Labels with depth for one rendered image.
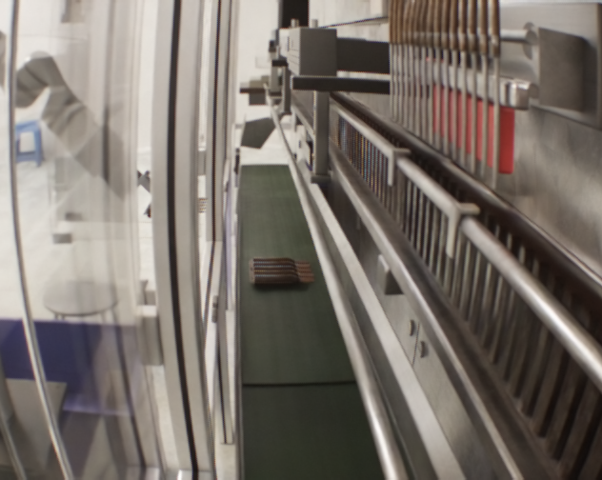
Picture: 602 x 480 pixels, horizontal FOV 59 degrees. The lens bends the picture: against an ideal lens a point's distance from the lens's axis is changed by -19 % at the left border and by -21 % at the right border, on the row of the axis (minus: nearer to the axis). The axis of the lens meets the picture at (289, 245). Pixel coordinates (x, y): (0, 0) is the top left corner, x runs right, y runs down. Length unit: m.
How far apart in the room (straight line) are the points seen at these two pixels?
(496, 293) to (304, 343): 0.45
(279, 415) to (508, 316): 0.35
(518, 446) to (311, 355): 0.48
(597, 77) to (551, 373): 0.31
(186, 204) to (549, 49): 0.37
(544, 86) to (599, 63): 0.06
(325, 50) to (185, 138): 0.62
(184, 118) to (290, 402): 0.30
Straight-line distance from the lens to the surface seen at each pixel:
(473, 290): 0.40
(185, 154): 0.57
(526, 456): 0.31
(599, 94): 0.53
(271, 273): 0.99
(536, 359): 0.31
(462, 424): 0.71
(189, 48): 0.56
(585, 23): 0.55
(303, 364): 0.74
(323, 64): 1.15
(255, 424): 0.63
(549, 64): 0.53
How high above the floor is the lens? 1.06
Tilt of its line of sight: 19 degrees down
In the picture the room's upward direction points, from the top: 1 degrees clockwise
